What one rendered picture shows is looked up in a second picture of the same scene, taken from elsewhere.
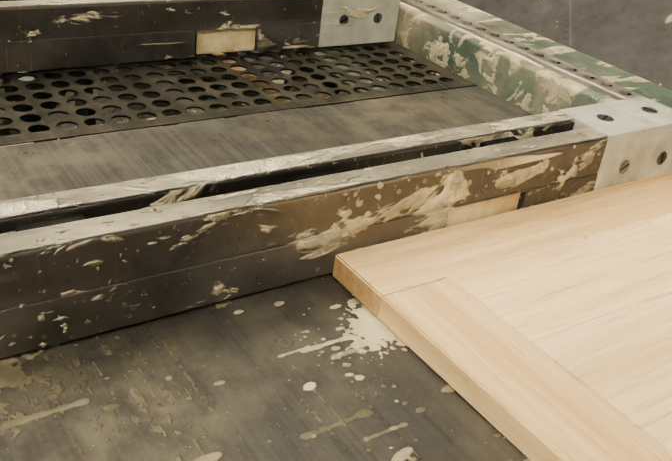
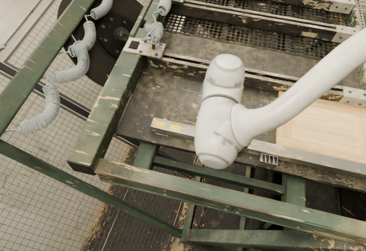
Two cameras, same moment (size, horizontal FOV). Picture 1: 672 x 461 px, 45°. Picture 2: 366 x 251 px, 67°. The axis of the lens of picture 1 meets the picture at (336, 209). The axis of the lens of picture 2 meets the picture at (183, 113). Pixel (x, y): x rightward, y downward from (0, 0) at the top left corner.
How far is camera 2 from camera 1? 0.91 m
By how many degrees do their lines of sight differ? 44
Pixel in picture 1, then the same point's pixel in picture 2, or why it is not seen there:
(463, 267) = not seen: hidden behind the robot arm
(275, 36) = (321, 36)
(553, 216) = (322, 103)
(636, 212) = (339, 110)
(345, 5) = (342, 35)
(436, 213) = not seen: hidden behind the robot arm
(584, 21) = not seen: outside the picture
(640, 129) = (353, 97)
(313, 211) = (276, 84)
